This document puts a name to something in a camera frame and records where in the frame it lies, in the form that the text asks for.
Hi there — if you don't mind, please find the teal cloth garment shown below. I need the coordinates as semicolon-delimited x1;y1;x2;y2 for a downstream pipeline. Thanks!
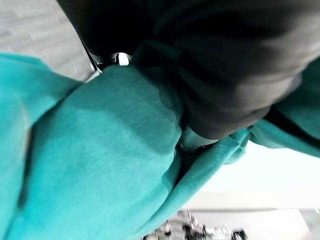
0;42;320;240

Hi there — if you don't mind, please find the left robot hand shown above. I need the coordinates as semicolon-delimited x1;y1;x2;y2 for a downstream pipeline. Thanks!
56;0;320;149

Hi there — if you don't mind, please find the white bed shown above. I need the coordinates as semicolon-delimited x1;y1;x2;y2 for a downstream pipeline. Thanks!
178;139;320;210

